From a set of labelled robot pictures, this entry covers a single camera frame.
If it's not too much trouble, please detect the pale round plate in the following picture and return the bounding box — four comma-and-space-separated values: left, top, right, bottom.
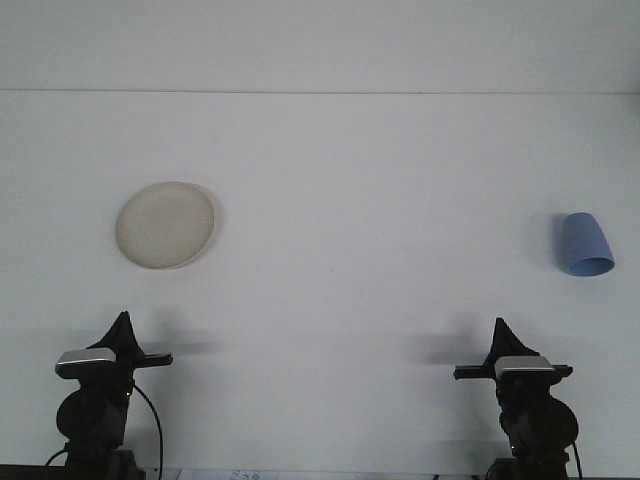
114, 180, 223, 271

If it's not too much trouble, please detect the pale blue cup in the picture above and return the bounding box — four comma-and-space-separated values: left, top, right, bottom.
552, 211, 616, 278

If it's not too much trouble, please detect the grey gripper camera box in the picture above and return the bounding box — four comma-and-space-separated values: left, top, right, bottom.
493, 355, 555, 379
54, 348, 117, 380

